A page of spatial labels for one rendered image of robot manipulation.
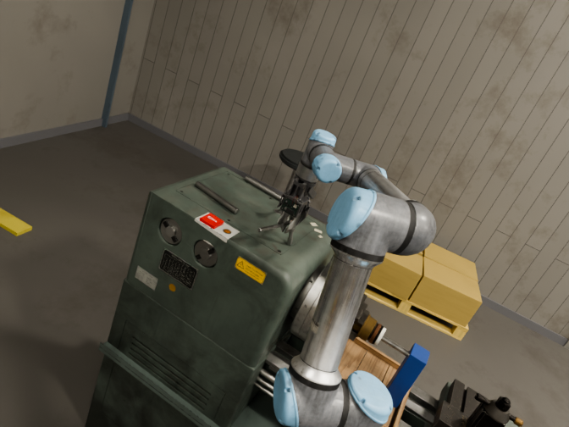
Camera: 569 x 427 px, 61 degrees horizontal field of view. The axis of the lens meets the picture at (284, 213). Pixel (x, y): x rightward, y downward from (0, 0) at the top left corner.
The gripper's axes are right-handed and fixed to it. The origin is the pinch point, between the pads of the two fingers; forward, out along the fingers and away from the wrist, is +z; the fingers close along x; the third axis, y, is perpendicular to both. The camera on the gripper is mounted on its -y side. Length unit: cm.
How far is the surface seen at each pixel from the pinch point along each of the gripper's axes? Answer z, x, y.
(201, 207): 6.9, -28.9, 6.1
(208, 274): 22.4, -14.3, 14.0
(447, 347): 132, 99, -215
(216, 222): 5.6, -19.5, 10.9
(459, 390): 35, 78, -26
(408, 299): 120, 56, -227
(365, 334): 23.6, 39.1, -7.7
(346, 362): 43, 39, -15
